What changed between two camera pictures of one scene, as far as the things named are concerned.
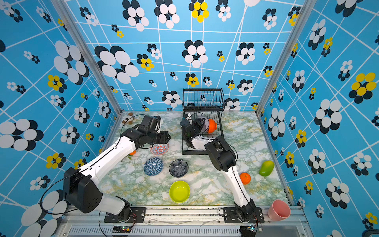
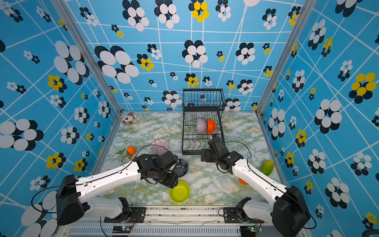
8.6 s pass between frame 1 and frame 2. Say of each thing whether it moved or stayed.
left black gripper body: moved
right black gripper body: moved
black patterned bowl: stayed
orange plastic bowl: stayed
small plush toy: stayed
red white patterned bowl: stayed
